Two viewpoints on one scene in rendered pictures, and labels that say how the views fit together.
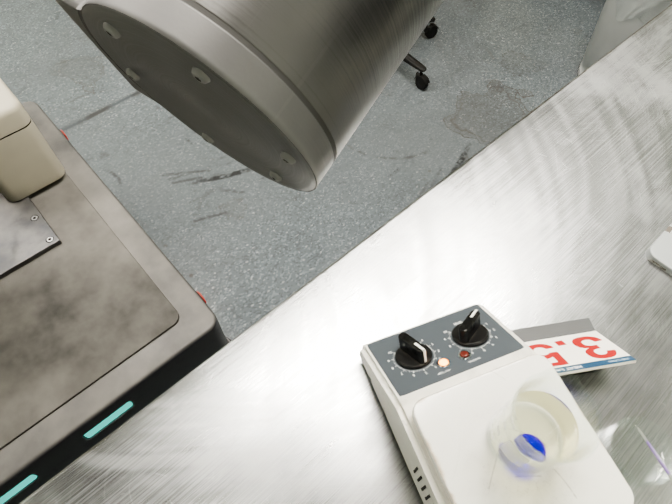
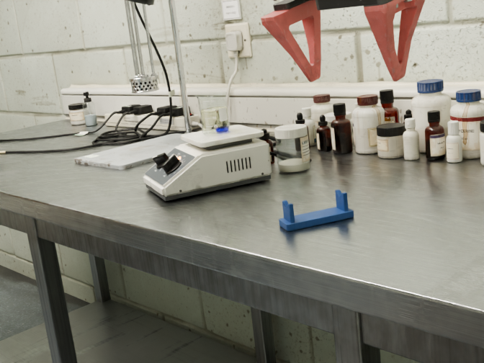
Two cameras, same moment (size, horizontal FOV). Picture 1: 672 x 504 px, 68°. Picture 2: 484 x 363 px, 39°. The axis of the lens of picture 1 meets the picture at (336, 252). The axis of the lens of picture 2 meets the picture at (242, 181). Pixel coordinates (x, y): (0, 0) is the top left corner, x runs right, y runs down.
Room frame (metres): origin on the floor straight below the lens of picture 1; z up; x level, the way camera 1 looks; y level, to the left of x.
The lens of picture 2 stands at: (0.03, 1.07, 1.04)
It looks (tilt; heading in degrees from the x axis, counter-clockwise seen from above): 14 degrees down; 271
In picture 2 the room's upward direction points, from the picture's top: 7 degrees counter-clockwise
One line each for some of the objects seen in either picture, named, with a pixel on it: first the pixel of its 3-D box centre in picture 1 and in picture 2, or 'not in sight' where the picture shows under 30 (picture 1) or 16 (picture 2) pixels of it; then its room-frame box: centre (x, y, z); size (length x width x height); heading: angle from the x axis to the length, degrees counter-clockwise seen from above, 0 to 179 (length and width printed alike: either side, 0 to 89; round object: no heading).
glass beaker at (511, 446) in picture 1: (538, 424); (212, 113); (0.08, -0.14, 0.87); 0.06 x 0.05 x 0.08; 160
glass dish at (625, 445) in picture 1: (638, 451); not in sight; (0.09, -0.26, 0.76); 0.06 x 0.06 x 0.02
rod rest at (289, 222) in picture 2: not in sight; (315, 209); (-0.05, 0.16, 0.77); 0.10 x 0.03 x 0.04; 18
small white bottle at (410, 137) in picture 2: not in sight; (410, 139); (-0.26, -0.14, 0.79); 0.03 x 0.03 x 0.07
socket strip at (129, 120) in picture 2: not in sight; (149, 119); (0.30, -0.90, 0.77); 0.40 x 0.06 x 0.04; 133
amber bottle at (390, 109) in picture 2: not in sight; (387, 117); (-0.26, -0.29, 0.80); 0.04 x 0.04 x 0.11
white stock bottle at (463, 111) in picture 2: not in sight; (469, 123); (-0.36, -0.12, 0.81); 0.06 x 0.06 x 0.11
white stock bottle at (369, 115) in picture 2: not in sight; (369, 123); (-0.21, -0.24, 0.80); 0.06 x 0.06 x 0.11
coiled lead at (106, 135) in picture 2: not in sight; (90, 132); (0.44, -0.74, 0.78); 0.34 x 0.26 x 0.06; 43
